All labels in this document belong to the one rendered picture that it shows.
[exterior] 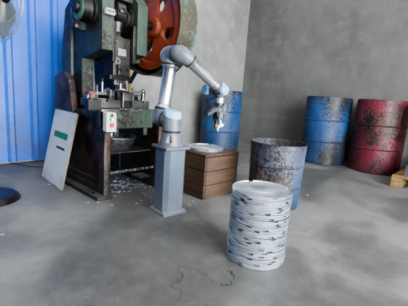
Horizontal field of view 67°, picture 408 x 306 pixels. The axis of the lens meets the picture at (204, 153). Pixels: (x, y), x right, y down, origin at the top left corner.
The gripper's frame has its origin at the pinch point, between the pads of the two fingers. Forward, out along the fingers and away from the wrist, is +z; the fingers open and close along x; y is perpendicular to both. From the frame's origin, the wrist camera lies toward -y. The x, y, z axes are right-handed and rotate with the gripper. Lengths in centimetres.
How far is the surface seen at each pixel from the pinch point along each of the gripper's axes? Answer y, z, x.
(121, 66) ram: -65, -43, 37
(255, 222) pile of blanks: -31, 30, -103
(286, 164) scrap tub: 33, 18, -47
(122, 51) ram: -63, -54, 40
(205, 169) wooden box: -11.0, 28.7, -9.4
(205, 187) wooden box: -9.9, 43.1, -9.2
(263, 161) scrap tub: 21.3, 17.8, -36.2
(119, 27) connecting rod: -65, -72, 43
